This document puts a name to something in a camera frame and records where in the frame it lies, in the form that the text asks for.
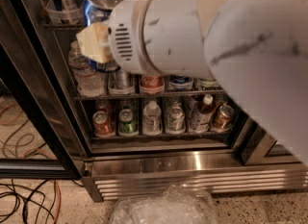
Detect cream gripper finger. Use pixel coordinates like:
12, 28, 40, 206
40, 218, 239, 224
76, 22, 113, 63

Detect blue pepsi can top shelf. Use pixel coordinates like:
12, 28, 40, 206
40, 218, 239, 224
83, 0, 123, 72

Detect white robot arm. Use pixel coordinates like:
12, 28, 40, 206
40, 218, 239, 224
77, 0, 308, 163

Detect silver diet soda can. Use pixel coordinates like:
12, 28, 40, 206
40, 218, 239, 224
115, 69, 132, 89

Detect front red coca-cola can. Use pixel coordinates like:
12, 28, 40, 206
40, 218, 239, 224
141, 75, 163, 88

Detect orange soda can bottom shelf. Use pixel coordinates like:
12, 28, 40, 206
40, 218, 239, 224
92, 111, 114, 136

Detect green soda can bottom shelf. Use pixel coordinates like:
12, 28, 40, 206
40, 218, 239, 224
118, 109, 138, 136

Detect small water bottle bottom shelf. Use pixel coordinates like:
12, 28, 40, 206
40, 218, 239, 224
142, 101, 162, 136

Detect front blue pepsi can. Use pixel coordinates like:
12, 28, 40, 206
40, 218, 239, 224
169, 76, 193, 89

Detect stainless steel fridge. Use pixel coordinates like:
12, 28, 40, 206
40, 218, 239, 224
0, 0, 308, 203

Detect silver green can bottom shelf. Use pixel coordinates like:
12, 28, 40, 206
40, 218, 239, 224
167, 106, 185, 134

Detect front green soda can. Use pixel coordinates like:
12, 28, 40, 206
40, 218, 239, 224
197, 79, 218, 87

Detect brown can bottom shelf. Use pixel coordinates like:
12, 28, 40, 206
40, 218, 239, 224
212, 105, 234, 131

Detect front clear water bottle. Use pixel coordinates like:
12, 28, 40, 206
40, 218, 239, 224
68, 40, 105, 97

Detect left sliding glass door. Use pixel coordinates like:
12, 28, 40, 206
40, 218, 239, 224
0, 0, 89, 179

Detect sliding glass door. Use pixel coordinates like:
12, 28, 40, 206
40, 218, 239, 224
0, 0, 89, 179
240, 118, 302, 166

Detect brown tea bottle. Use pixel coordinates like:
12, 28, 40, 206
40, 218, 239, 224
190, 94, 215, 133

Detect right sliding glass door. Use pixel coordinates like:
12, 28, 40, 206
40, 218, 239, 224
240, 118, 302, 166

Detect clear plastic bag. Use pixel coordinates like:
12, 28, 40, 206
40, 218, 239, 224
109, 186, 218, 224

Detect orange cable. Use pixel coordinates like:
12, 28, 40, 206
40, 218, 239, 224
0, 103, 63, 224

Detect black cable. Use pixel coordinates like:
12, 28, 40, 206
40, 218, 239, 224
0, 118, 85, 224

